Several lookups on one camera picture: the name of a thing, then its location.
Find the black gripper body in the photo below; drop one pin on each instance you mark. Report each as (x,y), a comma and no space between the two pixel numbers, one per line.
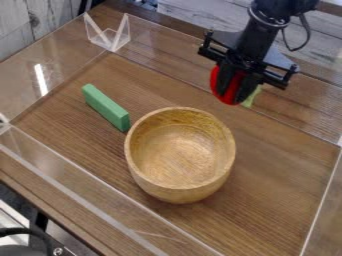
(275,66)

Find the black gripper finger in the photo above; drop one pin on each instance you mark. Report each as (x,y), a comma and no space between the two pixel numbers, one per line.
(248,84)
(225,77)

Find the red plush strawberry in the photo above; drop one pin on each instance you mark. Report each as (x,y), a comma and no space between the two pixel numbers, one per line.
(231,99)

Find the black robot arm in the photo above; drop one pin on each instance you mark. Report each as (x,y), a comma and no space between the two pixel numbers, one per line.
(269,18)

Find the wooden bowl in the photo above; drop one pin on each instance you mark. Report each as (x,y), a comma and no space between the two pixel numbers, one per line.
(181,152)

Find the green rectangular block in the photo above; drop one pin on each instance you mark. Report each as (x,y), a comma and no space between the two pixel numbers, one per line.
(114,113)

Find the clear acrylic tray enclosure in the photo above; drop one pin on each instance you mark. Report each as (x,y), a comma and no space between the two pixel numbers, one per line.
(62,153)

